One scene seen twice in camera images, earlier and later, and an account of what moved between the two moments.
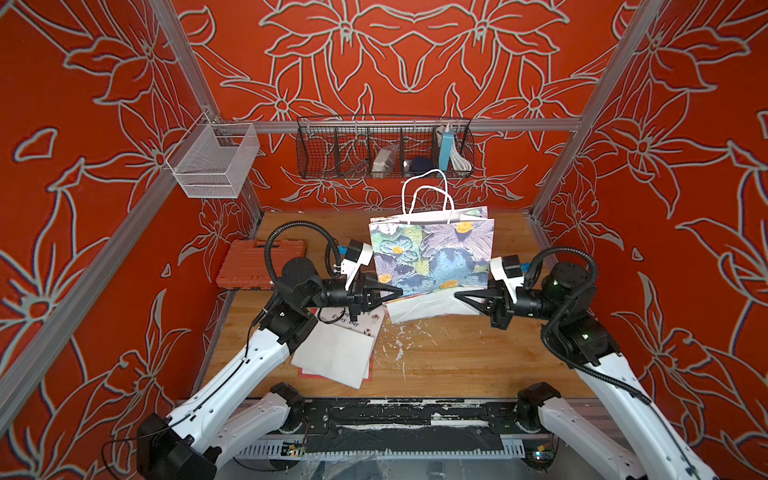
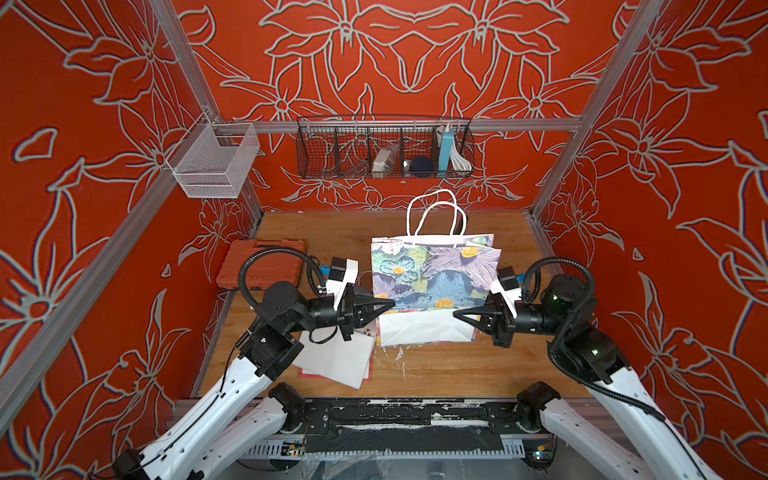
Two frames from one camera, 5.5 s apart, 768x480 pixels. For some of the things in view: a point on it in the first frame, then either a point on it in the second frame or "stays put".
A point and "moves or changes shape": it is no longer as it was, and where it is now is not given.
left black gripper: [368, 297] to [351, 314]
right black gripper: [500, 308] to [500, 324]
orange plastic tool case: [244, 264] stays put
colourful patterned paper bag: [431, 257] moves or changes shape
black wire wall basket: [378, 147] stays put
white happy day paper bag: [341, 351] stays put
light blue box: [446, 148] stays put
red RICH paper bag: [305, 373] stays put
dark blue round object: [420, 164] stays put
